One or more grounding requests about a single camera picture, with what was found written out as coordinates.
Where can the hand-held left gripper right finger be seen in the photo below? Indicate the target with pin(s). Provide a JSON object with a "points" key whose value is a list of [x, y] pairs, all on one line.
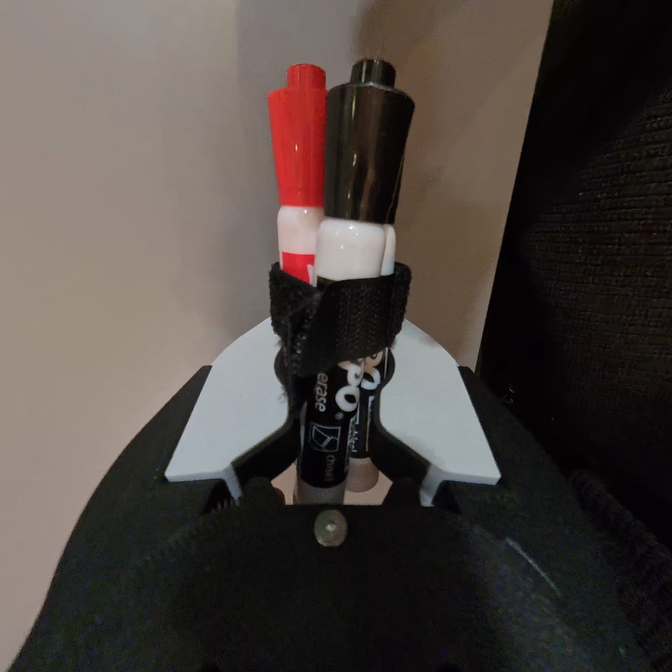
{"points": [[435, 420]]}

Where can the black dry erase marker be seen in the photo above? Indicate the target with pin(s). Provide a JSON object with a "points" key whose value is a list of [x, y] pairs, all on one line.
{"points": [[362, 451], [367, 157]]}

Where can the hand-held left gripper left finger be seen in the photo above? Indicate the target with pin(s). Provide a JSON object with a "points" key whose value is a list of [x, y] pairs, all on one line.
{"points": [[231, 420]]}

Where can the red dry erase marker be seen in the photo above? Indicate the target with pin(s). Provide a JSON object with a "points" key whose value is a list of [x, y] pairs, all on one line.
{"points": [[296, 157]]}

